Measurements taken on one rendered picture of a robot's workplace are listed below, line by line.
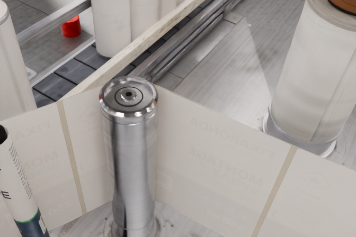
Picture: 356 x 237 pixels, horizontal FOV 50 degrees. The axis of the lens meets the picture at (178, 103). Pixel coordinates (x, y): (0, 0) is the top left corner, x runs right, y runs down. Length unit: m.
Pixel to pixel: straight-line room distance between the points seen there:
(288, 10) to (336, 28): 0.47
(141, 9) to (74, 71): 0.13
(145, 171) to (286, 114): 0.20
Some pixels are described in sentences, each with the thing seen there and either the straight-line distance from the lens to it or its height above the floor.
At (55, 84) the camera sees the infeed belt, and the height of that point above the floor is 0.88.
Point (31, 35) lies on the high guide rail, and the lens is 0.49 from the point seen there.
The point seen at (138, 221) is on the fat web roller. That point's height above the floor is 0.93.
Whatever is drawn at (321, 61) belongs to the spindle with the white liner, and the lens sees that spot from 0.38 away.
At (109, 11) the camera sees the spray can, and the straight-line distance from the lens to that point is 0.52.
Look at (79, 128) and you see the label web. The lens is 0.28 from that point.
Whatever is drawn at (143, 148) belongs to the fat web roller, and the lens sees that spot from 0.26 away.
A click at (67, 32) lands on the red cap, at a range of 0.70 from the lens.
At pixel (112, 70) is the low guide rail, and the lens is 0.51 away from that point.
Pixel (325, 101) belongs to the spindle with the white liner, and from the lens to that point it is 0.41.
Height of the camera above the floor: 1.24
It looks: 46 degrees down
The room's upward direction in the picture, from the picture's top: 5 degrees clockwise
